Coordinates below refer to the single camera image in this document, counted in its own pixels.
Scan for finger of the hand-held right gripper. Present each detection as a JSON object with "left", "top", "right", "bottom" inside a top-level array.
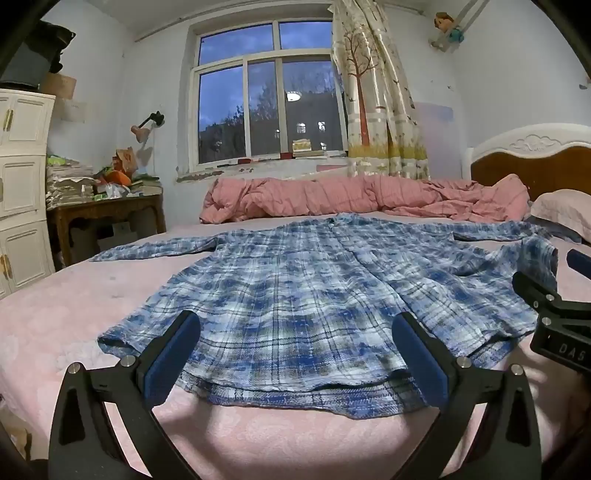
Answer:
[
  {"left": 512, "top": 272, "right": 591, "bottom": 324},
  {"left": 567, "top": 249, "right": 591, "bottom": 280}
]

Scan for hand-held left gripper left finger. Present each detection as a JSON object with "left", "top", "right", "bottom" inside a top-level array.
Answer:
[{"left": 48, "top": 310, "right": 201, "bottom": 480}]

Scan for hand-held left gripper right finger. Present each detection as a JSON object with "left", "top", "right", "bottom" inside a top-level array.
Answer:
[{"left": 392, "top": 311, "right": 541, "bottom": 480}]

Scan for blue plaid shirt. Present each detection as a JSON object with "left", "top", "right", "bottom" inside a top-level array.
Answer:
[{"left": 90, "top": 213, "right": 561, "bottom": 421}]

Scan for pink pillow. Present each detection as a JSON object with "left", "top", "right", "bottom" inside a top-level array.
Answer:
[{"left": 530, "top": 189, "right": 591, "bottom": 243}]

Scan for pink bed sheet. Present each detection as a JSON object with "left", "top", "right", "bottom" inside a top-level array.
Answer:
[{"left": 0, "top": 210, "right": 591, "bottom": 480}]

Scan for white wooden headboard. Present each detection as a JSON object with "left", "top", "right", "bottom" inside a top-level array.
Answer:
[{"left": 463, "top": 124, "right": 591, "bottom": 201}]

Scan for cardboard box under table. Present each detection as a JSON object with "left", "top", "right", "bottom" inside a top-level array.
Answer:
[{"left": 97, "top": 222, "right": 139, "bottom": 252}]

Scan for brown wooden table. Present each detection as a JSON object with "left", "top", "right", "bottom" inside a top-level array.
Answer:
[{"left": 46, "top": 193, "right": 167, "bottom": 271}]

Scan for books on table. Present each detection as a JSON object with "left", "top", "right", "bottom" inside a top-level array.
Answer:
[{"left": 131, "top": 179, "right": 163, "bottom": 197}]

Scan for pink checked quilt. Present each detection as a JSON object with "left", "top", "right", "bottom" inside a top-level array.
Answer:
[{"left": 199, "top": 174, "right": 531, "bottom": 224}]

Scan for stack of papers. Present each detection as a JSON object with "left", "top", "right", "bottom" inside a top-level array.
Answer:
[{"left": 45, "top": 154, "right": 98, "bottom": 210}]

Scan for small cardboard house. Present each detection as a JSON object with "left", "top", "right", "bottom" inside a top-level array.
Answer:
[{"left": 113, "top": 148, "right": 139, "bottom": 174}]

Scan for white cabinet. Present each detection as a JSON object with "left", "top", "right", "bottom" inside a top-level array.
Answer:
[{"left": 0, "top": 89, "right": 57, "bottom": 301}]

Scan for white framed window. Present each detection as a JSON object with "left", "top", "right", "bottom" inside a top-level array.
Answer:
[{"left": 187, "top": 19, "right": 349, "bottom": 174}]

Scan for tree print curtain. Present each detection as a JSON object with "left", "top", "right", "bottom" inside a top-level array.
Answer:
[{"left": 330, "top": 0, "right": 431, "bottom": 181}]

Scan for doll figure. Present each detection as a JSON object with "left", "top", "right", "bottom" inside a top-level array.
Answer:
[{"left": 434, "top": 12, "right": 465, "bottom": 43}]

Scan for brown cardboard box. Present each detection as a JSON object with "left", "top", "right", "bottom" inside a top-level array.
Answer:
[{"left": 41, "top": 73, "right": 77, "bottom": 100}]

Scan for black bag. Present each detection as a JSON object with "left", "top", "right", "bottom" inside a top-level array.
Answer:
[{"left": 0, "top": 21, "right": 77, "bottom": 90}]

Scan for pale wall sheet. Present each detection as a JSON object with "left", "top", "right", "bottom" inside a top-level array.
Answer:
[{"left": 413, "top": 102, "right": 465, "bottom": 171}]

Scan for wall lamp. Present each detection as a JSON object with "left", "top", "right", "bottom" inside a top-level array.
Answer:
[{"left": 130, "top": 111, "right": 166, "bottom": 144}]

